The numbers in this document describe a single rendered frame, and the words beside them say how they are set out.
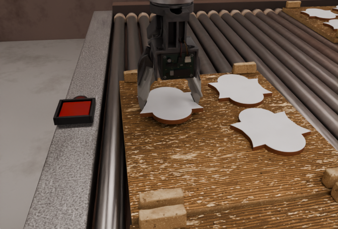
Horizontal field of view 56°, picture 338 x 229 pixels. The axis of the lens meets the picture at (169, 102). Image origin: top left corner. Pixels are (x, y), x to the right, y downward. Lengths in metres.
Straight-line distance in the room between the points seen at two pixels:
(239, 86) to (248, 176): 0.28
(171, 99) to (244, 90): 0.17
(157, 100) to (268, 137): 0.22
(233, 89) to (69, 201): 0.41
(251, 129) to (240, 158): 0.08
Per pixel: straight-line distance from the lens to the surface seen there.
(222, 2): 1.49
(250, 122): 0.61
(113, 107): 0.70
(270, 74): 0.87
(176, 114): 0.59
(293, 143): 0.58
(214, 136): 0.58
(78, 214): 0.49
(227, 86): 0.73
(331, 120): 0.73
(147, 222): 0.41
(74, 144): 0.61
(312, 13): 1.42
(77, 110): 0.69
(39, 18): 4.10
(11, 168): 2.12
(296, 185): 0.52
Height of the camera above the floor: 1.27
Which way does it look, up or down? 30 degrees down
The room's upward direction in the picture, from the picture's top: straight up
